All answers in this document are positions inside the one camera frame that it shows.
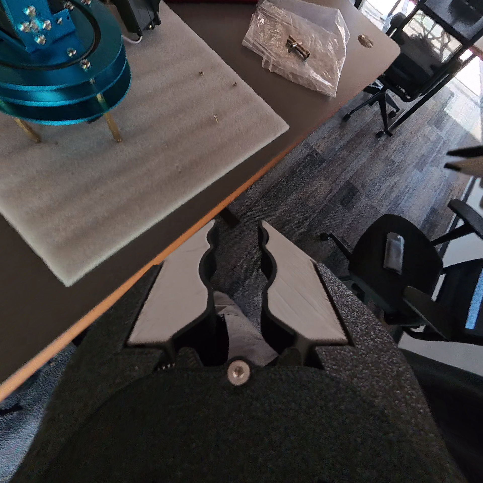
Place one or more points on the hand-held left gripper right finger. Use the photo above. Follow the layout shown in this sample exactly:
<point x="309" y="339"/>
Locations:
<point x="305" y="302"/>

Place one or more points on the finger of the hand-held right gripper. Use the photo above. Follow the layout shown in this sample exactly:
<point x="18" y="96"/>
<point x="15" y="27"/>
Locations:
<point x="471" y="151"/>
<point x="473" y="166"/>

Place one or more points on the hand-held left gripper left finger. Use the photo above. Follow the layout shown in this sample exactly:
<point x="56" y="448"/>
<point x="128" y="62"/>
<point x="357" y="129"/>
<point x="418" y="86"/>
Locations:
<point x="173" y="302"/>

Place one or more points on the large clear parts bag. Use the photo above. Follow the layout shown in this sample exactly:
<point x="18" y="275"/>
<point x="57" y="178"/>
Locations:
<point x="313" y="64"/>

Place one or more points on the silver cross wrench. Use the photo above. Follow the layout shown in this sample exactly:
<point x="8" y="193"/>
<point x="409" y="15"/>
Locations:
<point x="298" y="46"/>

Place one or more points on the blue toy robot arm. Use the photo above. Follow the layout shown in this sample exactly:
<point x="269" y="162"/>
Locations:
<point x="56" y="75"/>

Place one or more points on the person's grey trouser leg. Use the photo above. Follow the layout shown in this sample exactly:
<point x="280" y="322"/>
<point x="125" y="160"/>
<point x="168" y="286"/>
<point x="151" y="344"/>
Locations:
<point x="241" y="332"/>

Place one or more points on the small grey pouch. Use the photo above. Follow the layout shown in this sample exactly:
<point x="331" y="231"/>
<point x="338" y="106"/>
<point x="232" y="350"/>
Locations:
<point x="393" y="252"/>

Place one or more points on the white foam mat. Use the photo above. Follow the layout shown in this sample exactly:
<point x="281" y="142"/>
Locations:
<point x="151" y="169"/>

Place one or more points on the round metal disc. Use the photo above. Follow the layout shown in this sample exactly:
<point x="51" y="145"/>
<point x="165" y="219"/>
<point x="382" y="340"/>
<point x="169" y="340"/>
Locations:
<point x="365" y="40"/>

